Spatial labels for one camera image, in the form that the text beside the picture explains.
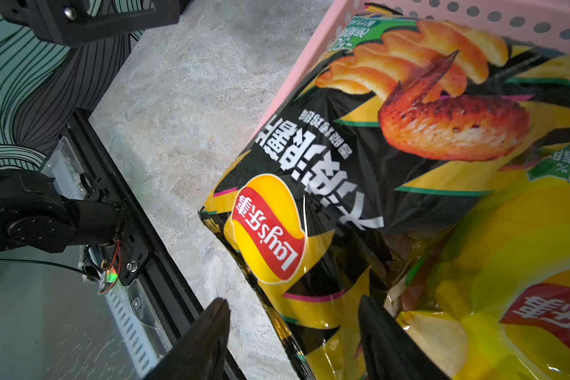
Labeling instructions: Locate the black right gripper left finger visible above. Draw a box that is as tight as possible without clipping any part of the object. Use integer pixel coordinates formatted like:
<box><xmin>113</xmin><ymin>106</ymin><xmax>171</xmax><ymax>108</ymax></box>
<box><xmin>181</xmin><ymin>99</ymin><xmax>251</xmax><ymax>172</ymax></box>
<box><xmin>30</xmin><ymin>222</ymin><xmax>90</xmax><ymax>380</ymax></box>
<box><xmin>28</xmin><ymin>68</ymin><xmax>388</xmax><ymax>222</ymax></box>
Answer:
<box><xmin>145</xmin><ymin>298</ymin><xmax>231</xmax><ymax>380</ymax></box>

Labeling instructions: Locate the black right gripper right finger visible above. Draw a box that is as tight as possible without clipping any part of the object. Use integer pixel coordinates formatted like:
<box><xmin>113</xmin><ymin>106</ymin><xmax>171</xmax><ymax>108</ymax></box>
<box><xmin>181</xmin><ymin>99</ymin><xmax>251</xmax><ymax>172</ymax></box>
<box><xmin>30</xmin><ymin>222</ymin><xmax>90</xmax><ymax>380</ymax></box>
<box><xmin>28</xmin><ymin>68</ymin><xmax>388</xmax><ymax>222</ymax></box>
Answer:
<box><xmin>358</xmin><ymin>295</ymin><xmax>448</xmax><ymax>380</ymax></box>

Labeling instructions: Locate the black yellow potato chips bag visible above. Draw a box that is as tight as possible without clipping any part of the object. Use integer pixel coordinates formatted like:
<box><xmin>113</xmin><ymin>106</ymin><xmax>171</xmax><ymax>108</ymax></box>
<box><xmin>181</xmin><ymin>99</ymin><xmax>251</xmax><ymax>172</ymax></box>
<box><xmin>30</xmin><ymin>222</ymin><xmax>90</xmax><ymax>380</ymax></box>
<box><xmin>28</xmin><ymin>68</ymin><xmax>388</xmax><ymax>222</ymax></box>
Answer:
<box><xmin>199</xmin><ymin>3</ymin><xmax>570</xmax><ymax>379</ymax></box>

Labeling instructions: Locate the green potato chips bag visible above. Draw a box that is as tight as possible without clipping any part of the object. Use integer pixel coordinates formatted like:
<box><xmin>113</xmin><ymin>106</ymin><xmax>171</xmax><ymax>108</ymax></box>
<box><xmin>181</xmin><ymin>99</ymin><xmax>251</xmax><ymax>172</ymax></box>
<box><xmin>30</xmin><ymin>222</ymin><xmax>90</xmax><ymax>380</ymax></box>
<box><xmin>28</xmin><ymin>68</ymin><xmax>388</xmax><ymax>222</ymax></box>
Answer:
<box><xmin>327</xmin><ymin>15</ymin><xmax>418</xmax><ymax>52</ymax></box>

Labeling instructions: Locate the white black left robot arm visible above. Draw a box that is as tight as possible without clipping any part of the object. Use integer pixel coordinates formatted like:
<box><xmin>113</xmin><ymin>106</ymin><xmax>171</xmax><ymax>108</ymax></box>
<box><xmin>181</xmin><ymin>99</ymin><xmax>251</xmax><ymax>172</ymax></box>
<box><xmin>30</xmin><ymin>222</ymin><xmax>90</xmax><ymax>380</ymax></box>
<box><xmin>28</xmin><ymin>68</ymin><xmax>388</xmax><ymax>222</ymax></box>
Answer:
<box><xmin>0</xmin><ymin>1</ymin><xmax>185</xmax><ymax>253</ymax></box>

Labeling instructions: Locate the pink perforated plastic basket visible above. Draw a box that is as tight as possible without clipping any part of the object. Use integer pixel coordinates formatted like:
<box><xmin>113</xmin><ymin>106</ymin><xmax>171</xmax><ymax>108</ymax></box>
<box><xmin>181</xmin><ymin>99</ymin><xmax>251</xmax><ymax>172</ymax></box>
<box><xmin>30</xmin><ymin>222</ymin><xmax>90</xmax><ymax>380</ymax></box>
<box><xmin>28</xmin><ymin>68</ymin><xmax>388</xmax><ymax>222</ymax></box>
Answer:
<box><xmin>256</xmin><ymin>0</ymin><xmax>570</xmax><ymax>129</ymax></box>

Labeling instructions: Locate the white slotted cable duct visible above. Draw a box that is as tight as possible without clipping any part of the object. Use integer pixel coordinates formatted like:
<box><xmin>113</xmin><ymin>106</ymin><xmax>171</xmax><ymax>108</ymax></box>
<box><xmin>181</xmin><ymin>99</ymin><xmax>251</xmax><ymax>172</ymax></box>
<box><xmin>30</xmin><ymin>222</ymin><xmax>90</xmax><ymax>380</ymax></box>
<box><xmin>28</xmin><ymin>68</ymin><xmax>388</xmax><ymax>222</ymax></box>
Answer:
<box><xmin>105</xmin><ymin>285</ymin><xmax>158</xmax><ymax>378</ymax></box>

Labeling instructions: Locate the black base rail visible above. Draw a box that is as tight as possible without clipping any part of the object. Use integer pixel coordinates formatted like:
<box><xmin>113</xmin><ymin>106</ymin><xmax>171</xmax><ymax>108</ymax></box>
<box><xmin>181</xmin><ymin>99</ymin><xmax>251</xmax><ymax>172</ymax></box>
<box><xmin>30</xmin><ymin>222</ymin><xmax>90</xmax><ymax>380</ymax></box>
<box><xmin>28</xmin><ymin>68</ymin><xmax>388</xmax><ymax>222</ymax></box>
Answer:
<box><xmin>61</xmin><ymin>108</ymin><xmax>248</xmax><ymax>380</ymax></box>

